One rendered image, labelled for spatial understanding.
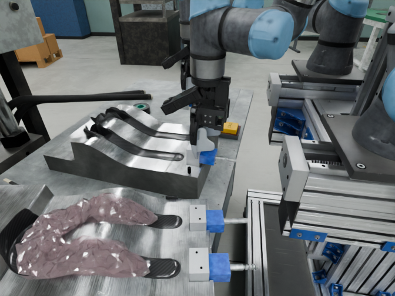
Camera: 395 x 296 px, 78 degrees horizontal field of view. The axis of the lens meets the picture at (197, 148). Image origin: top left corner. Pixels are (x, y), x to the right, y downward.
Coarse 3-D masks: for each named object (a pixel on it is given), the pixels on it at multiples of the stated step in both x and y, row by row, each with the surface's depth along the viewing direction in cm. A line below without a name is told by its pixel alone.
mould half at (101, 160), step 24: (120, 120) 79; (144, 120) 84; (72, 144) 68; (96, 144) 68; (144, 144) 75; (168, 144) 75; (216, 144) 83; (72, 168) 75; (96, 168) 71; (120, 168) 68; (144, 168) 66; (168, 168) 65; (192, 168) 65; (168, 192) 68; (192, 192) 65
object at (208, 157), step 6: (186, 150) 64; (216, 150) 65; (186, 156) 65; (192, 156) 64; (198, 156) 64; (204, 156) 64; (210, 156) 63; (216, 156) 65; (222, 156) 65; (186, 162) 66; (192, 162) 65; (198, 162) 65; (204, 162) 65; (210, 162) 64; (234, 162) 64
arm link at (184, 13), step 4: (180, 0) 70; (184, 0) 70; (188, 0) 69; (180, 4) 71; (184, 4) 70; (188, 4) 70; (180, 8) 72; (184, 8) 71; (188, 8) 70; (180, 12) 72; (184, 12) 71; (188, 12) 71; (180, 16) 73; (184, 16) 72; (188, 16) 71; (180, 20) 74; (184, 20) 73; (188, 20) 72; (184, 24) 73; (188, 24) 73
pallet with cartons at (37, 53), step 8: (40, 24) 442; (48, 40) 451; (24, 48) 416; (32, 48) 417; (40, 48) 425; (48, 48) 453; (56, 48) 479; (16, 56) 423; (24, 56) 424; (32, 56) 424; (40, 56) 425; (48, 56) 448; (56, 56) 490; (40, 64) 430; (48, 64) 447
